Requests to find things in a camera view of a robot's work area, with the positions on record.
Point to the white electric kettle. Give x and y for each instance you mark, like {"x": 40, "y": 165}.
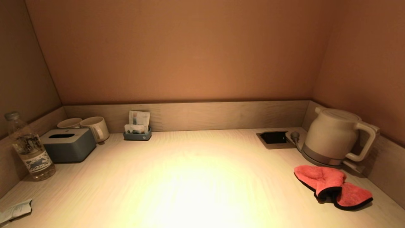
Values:
{"x": 332, "y": 136}

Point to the grey power plug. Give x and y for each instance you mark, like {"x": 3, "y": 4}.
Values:
{"x": 295, "y": 136}

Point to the recessed black power socket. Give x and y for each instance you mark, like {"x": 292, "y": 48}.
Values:
{"x": 274, "y": 138}

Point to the grey tissue box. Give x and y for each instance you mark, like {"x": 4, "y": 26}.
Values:
{"x": 68, "y": 147}

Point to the clear plastic water bottle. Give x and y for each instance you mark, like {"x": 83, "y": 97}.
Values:
{"x": 31, "y": 152}

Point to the grey kettle base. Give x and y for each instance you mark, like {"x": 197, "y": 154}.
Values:
{"x": 316, "y": 157}

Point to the tall white sachet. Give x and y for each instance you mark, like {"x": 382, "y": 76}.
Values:
{"x": 140, "y": 117}

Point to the short white sachet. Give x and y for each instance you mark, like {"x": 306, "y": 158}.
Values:
{"x": 133, "y": 128}

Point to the white mug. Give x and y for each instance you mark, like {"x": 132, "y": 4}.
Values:
{"x": 68, "y": 123}
{"x": 95, "y": 126}

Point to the red cloth with black trim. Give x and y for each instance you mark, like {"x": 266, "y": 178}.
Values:
{"x": 322, "y": 179}

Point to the crumpled white paper wrapper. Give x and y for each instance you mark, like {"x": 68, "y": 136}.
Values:
{"x": 15, "y": 210}

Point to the small grey sachet tray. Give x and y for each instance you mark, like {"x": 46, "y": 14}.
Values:
{"x": 137, "y": 136}

